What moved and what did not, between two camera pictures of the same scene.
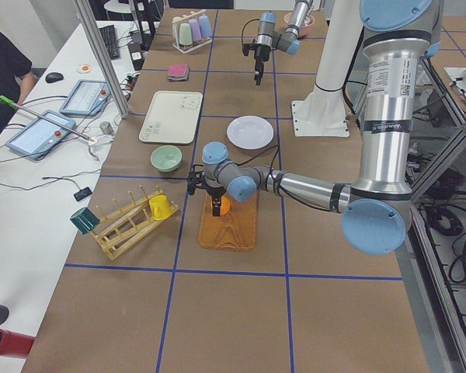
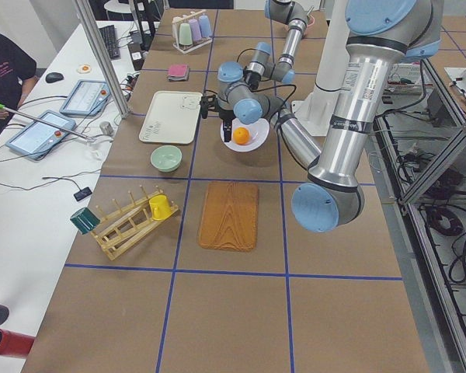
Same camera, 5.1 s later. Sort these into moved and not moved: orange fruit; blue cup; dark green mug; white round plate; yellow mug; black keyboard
Moved: orange fruit; white round plate
Not moved: dark green mug; black keyboard; yellow mug; blue cup
